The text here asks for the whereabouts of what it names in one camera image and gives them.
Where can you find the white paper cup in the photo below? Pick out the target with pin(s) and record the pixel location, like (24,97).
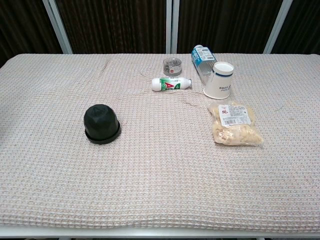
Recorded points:
(220,83)

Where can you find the beige waffle tablecloth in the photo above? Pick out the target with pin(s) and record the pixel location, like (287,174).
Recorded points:
(160,162)

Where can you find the grey aluminium frame post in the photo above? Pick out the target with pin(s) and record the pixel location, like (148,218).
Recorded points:
(172,25)
(277,27)
(57,27)

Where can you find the clear bag of snacks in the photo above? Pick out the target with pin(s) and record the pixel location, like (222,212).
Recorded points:
(235,125)

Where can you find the clear blue-label water bottle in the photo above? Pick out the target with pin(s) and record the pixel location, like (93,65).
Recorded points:
(202,60)

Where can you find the black upside-down bowl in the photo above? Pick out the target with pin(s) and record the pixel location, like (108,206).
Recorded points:
(101,123)

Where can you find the small white green-label bottle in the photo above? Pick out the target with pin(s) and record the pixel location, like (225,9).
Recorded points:
(170,84)

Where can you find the round clear pin box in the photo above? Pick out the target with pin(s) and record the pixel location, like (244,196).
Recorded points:
(172,67)

